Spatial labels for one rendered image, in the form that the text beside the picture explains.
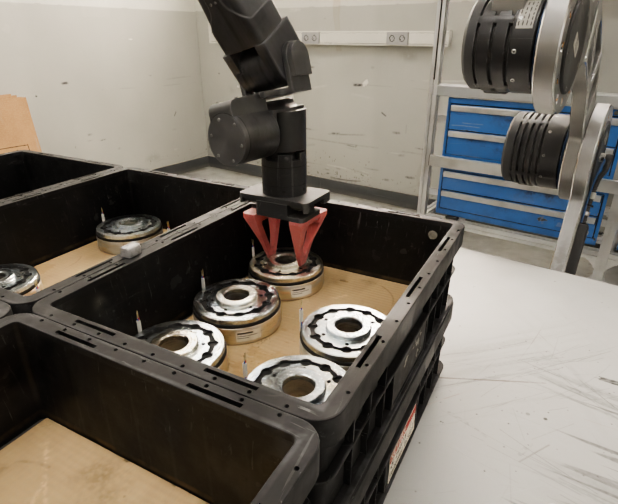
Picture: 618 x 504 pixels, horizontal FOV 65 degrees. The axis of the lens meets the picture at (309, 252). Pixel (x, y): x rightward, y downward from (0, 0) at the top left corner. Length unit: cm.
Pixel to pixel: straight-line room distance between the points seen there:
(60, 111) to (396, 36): 234
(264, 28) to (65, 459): 45
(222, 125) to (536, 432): 52
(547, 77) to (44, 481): 74
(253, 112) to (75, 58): 344
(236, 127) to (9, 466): 36
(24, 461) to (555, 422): 59
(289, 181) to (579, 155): 79
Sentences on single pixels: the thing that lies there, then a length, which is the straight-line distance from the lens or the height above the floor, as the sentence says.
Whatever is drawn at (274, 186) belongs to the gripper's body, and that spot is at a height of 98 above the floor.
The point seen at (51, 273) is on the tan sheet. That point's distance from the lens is 80.
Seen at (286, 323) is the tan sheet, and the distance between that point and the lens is 59.
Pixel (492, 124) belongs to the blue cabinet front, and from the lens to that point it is 236.
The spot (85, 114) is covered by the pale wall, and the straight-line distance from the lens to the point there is 399.
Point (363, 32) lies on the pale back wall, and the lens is 354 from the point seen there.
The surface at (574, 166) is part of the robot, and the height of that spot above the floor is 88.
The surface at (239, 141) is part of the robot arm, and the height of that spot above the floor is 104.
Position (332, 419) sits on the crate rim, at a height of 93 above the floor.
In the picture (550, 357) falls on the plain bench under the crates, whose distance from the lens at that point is 83.
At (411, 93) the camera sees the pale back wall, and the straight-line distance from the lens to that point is 343.
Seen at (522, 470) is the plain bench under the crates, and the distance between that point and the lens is 64.
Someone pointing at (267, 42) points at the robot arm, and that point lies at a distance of 57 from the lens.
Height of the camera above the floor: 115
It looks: 24 degrees down
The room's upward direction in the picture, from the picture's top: straight up
